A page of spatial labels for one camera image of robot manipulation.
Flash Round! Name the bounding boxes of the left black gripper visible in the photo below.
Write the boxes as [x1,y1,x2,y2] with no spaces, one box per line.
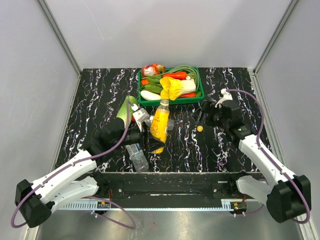
[112,120,166,153]

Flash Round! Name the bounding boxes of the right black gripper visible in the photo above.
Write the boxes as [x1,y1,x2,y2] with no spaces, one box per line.
[190,100,229,130]

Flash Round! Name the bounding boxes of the yellow juice bottle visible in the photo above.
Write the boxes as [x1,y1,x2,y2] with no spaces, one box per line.
[150,99,170,144]

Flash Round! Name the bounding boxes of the yellow bottle cap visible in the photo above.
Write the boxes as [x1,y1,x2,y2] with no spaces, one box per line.
[197,125,203,132]

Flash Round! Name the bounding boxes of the clear water bottle white cap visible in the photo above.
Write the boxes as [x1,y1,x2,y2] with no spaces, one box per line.
[125,143,149,173]

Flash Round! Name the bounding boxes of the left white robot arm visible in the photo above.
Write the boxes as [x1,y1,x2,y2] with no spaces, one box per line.
[11,116,166,228]

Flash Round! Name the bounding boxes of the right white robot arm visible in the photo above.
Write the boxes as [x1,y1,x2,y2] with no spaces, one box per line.
[192,100,312,223]

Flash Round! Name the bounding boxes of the clear cola bottle red label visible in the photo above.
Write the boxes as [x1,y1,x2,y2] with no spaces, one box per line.
[138,115,175,131]

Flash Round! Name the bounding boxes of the red toy pepper bottom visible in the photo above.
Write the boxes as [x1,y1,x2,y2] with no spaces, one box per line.
[179,92,197,98]

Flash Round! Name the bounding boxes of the green toy long beans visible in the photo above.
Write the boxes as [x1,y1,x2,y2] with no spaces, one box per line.
[156,65,201,91]

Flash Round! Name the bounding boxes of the yellow white toy cabbage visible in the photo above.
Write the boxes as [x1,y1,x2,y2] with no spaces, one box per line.
[159,77,197,101]

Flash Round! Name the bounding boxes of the red toy chili pepper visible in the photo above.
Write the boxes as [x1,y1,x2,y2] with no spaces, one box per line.
[162,71,188,80]

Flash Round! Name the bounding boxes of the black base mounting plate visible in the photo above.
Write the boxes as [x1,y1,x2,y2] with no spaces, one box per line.
[91,172,245,202]

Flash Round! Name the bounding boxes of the green plastic basket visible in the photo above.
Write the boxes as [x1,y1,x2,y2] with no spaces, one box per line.
[138,70,205,107]

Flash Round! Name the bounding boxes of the toy napa cabbage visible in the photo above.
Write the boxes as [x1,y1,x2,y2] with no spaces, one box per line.
[116,95,138,122]

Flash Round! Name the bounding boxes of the white toy radish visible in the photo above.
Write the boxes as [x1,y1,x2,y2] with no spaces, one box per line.
[140,90,161,101]

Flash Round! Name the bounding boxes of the green toy bok choy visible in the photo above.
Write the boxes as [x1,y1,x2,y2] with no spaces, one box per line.
[140,76,163,94]

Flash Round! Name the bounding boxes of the small orange toy carrot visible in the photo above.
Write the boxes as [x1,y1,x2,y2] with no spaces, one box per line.
[140,79,150,86]

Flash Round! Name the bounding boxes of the orange white toy vegetable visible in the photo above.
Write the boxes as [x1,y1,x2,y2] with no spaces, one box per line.
[141,63,166,77]

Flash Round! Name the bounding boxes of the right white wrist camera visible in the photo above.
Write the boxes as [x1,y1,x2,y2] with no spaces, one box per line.
[215,88,233,108]

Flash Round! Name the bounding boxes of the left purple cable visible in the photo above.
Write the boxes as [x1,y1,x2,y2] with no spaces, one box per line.
[10,100,141,230]

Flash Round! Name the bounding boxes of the aluminium slotted rail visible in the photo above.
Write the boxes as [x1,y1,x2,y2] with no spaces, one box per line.
[57,195,247,212]

